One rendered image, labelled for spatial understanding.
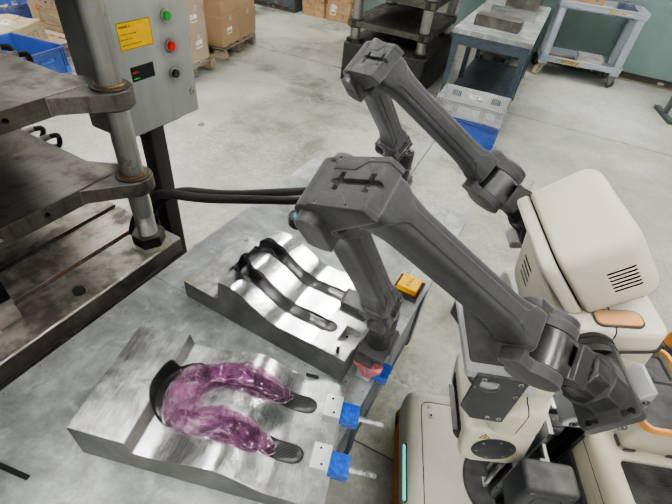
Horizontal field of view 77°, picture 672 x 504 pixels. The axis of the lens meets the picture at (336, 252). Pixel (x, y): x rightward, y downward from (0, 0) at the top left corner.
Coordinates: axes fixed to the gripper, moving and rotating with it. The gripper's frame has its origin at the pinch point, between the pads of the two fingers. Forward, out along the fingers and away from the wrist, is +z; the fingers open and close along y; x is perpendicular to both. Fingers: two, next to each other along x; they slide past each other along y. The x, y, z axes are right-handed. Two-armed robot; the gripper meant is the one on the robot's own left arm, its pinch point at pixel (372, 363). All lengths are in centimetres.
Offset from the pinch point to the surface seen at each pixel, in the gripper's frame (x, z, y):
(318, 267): -26.0, -3.9, -17.9
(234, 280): -39.2, -8.8, 2.5
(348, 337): -8.2, -1.6, -2.4
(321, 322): -15.6, -3.5, -1.5
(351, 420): 2.2, -2.3, 16.8
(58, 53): -360, 47, -166
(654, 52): 115, 48, -654
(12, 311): -86, 3, 33
